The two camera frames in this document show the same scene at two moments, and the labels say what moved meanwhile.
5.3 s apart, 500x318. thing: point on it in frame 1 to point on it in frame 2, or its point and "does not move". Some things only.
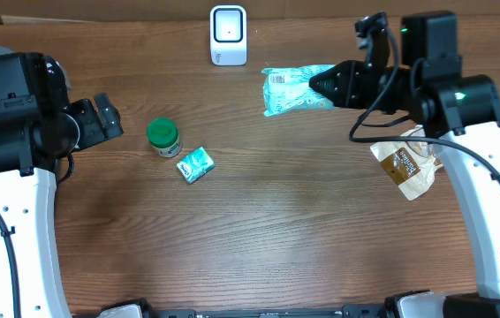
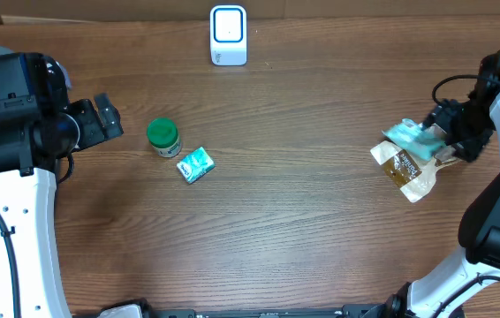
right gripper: (348, 78) to (469, 148)
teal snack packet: (287, 89) to (419, 140)
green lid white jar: (162, 134) does not move
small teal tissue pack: (195, 165) does not move
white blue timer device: (228, 34) does not move
